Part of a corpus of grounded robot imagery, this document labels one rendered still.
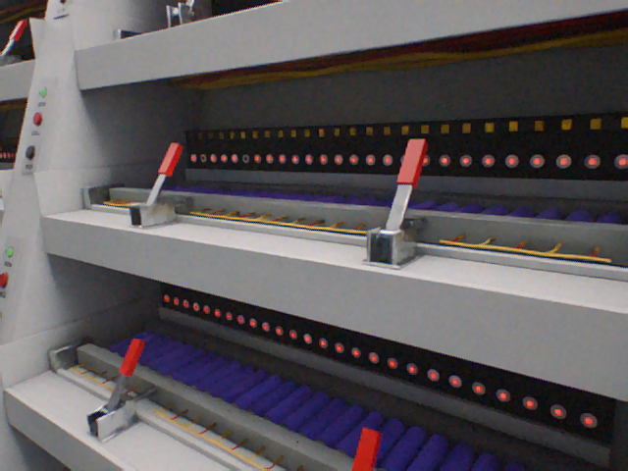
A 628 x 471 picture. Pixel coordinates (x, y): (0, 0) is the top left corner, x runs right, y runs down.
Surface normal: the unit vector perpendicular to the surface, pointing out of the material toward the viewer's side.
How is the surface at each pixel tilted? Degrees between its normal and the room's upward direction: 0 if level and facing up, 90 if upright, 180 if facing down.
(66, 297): 90
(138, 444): 20
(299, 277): 110
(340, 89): 90
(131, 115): 90
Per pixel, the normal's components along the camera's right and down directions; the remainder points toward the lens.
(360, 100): -0.57, -0.14
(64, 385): -0.04, -0.98
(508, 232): -0.59, 0.19
